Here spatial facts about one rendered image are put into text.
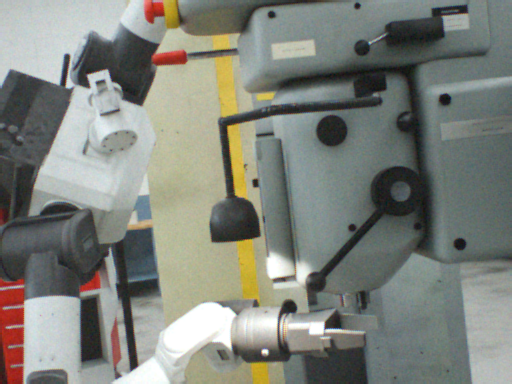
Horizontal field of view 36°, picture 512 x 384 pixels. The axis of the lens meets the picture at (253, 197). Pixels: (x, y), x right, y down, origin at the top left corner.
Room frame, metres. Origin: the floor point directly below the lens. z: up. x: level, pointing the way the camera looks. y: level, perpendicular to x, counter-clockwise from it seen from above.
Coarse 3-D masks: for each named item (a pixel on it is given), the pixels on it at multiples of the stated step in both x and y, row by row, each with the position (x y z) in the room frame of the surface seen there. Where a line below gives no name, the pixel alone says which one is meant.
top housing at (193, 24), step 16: (192, 0) 1.08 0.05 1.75; (208, 0) 1.06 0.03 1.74; (224, 0) 1.06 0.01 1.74; (240, 0) 1.07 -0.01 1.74; (256, 0) 1.07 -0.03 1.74; (272, 0) 1.08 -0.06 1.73; (288, 0) 1.08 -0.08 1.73; (304, 0) 1.09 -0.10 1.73; (192, 16) 1.11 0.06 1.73; (208, 16) 1.12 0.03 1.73; (224, 16) 1.13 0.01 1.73; (240, 16) 1.15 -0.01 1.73; (192, 32) 1.24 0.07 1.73; (208, 32) 1.25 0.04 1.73; (224, 32) 1.27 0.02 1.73; (240, 32) 1.29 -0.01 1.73
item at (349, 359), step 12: (360, 348) 1.54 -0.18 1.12; (312, 360) 1.54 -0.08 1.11; (324, 360) 1.54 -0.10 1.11; (336, 360) 1.54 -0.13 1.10; (348, 360) 1.54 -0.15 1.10; (360, 360) 1.54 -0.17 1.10; (312, 372) 1.54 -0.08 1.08; (324, 372) 1.54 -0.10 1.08; (336, 372) 1.54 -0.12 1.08; (348, 372) 1.54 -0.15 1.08; (360, 372) 1.54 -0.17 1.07
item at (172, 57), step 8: (232, 48) 1.29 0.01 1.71; (152, 56) 1.27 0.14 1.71; (160, 56) 1.27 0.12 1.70; (168, 56) 1.27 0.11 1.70; (176, 56) 1.27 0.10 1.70; (184, 56) 1.27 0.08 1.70; (192, 56) 1.28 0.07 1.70; (200, 56) 1.28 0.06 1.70; (208, 56) 1.28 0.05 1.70; (216, 56) 1.28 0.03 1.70; (224, 56) 1.28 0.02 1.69; (160, 64) 1.27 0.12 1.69; (168, 64) 1.27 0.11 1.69; (176, 64) 1.28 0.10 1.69
